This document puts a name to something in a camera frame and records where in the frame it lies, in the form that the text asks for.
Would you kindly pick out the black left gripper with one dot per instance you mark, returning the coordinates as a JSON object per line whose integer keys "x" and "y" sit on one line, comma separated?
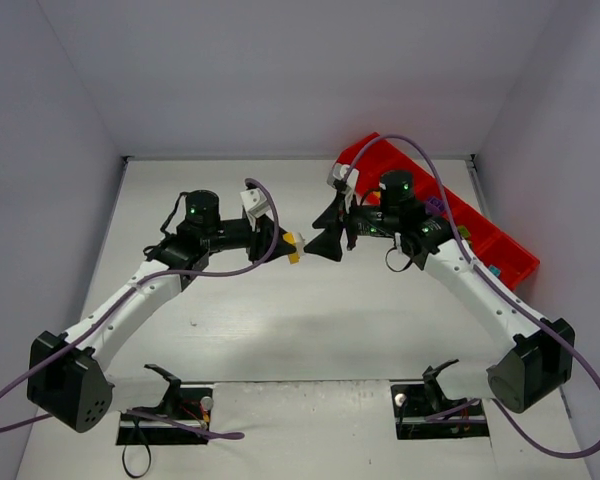
{"x": 258, "y": 239}

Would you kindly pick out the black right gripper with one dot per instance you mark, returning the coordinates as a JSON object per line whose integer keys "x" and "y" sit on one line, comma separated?
{"x": 347, "y": 225}

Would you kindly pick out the purple yellow white lego stack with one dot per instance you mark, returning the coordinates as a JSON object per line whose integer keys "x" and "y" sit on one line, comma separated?
{"x": 298, "y": 242}

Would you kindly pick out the small green lego brick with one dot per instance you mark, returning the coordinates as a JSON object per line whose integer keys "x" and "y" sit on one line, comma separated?
{"x": 464, "y": 232}

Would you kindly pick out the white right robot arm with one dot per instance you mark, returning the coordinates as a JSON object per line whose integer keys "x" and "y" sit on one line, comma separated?
{"x": 531, "y": 361}

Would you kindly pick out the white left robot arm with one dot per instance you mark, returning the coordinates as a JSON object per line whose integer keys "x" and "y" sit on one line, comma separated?
{"x": 70, "y": 378}

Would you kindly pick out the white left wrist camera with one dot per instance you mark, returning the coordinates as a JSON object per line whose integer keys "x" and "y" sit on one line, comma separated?
{"x": 254, "y": 204}

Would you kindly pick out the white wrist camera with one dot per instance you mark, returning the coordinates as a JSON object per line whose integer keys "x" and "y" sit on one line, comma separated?
{"x": 344, "y": 179}
{"x": 254, "y": 204}

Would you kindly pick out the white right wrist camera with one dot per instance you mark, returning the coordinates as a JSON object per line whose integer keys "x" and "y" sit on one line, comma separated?
{"x": 344, "y": 179}

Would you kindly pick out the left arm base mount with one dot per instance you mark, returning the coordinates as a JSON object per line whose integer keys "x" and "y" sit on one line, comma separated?
{"x": 187, "y": 403}

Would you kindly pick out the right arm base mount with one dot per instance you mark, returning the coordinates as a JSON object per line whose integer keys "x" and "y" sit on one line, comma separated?
{"x": 422, "y": 412}

